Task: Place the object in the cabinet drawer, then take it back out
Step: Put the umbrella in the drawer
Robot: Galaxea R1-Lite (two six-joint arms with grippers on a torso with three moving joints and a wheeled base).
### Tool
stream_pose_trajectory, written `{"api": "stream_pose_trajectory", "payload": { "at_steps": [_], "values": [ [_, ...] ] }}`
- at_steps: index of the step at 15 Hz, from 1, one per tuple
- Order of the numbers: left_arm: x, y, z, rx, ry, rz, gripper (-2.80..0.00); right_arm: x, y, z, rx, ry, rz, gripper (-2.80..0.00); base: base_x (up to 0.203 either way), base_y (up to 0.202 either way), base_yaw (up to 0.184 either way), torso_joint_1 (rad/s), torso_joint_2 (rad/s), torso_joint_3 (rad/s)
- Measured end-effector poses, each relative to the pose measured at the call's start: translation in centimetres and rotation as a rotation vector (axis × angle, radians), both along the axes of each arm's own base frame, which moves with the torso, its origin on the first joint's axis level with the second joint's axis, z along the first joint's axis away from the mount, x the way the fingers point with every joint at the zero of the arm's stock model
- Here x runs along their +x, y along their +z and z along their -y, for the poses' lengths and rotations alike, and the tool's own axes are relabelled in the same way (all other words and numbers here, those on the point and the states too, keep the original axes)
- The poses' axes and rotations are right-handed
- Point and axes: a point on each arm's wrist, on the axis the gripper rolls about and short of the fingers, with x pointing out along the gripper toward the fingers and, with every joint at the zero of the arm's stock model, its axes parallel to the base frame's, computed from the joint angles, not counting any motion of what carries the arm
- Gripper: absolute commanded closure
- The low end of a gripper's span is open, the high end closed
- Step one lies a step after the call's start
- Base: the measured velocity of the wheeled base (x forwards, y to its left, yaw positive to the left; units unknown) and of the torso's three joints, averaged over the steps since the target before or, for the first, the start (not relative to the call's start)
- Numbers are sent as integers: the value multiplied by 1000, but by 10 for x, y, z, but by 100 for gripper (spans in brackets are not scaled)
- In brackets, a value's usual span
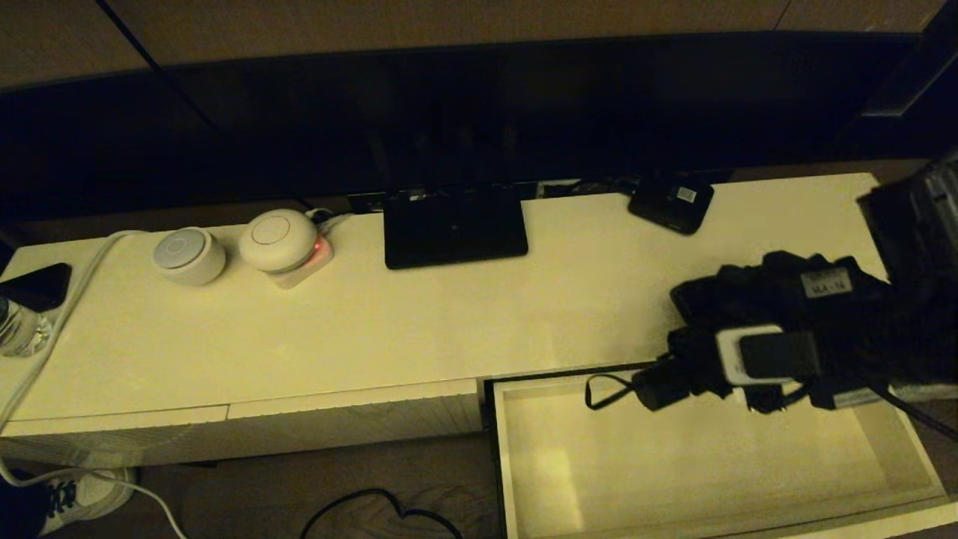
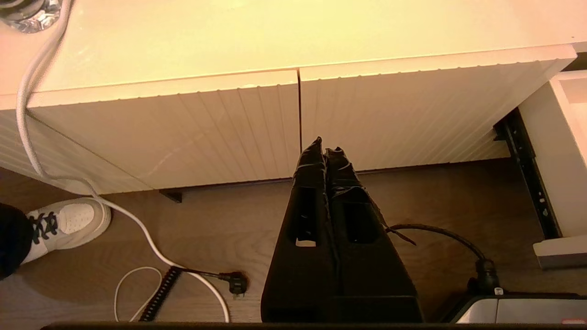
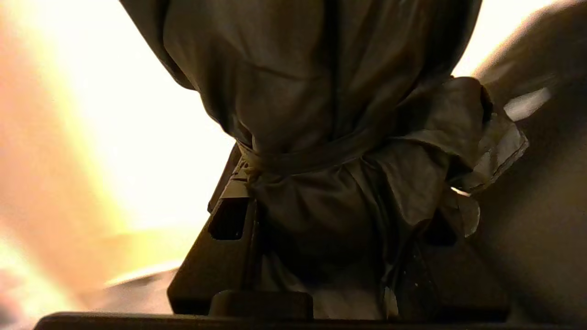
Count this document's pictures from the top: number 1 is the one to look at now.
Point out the white ribbed cabinet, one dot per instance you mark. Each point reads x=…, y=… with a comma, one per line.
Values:
x=374, y=329

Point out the white dome shaped device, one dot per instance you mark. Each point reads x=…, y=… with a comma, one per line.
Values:
x=278, y=239

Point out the dark trouser leg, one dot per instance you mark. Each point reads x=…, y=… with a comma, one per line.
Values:
x=19, y=509

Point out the white speaker with grey top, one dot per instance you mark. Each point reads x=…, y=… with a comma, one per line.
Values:
x=188, y=258

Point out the wide white ribbed drawer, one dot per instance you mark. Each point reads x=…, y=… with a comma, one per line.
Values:
x=673, y=464

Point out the black smartphone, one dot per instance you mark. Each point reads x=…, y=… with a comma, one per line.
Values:
x=37, y=287

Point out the white wooden panel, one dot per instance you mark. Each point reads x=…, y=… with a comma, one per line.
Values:
x=359, y=419
x=112, y=442

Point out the black umbrella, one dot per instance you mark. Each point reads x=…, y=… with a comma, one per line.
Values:
x=662, y=385

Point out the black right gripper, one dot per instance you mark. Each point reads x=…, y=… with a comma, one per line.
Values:
x=846, y=314

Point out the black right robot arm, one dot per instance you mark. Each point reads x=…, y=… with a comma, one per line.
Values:
x=894, y=224

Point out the clear plastic water bottle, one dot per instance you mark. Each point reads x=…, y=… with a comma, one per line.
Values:
x=21, y=329

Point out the black flat screen television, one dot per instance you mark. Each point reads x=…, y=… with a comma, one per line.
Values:
x=524, y=112

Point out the white sneaker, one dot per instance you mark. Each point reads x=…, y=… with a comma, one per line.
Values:
x=93, y=498

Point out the white power strip red light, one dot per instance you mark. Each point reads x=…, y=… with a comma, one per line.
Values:
x=301, y=278

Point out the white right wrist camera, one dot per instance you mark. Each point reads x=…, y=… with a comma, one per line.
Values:
x=730, y=355

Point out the grey pleated curtain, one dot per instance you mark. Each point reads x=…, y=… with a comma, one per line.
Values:
x=946, y=202

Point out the black television base plate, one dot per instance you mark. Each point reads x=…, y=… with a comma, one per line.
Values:
x=456, y=232

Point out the black set-top box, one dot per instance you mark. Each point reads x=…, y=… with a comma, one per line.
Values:
x=670, y=203

